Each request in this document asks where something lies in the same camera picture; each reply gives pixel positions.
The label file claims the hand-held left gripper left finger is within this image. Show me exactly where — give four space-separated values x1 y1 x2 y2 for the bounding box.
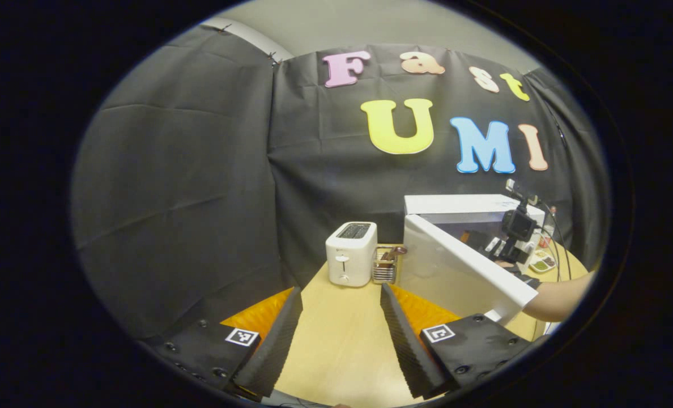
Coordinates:
144 286 304 400

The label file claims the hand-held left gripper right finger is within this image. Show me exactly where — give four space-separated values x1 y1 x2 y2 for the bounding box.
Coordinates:
380 282 541 399

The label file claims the white microwave oven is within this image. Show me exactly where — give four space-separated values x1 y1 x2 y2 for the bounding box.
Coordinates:
399 194 547 326

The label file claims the white divided dish of beans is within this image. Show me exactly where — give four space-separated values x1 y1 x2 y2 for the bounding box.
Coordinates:
529 249 558 274

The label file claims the white toaster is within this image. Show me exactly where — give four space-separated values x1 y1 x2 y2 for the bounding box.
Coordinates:
325 222 378 287

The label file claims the black backdrop cloth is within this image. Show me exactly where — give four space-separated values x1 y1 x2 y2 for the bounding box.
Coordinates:
71 24 612 341

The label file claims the black cable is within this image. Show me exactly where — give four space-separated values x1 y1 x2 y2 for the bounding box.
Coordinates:
539 201 573 281

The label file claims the metal wire rack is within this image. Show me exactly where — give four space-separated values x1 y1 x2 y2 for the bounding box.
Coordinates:
372 244 408 284

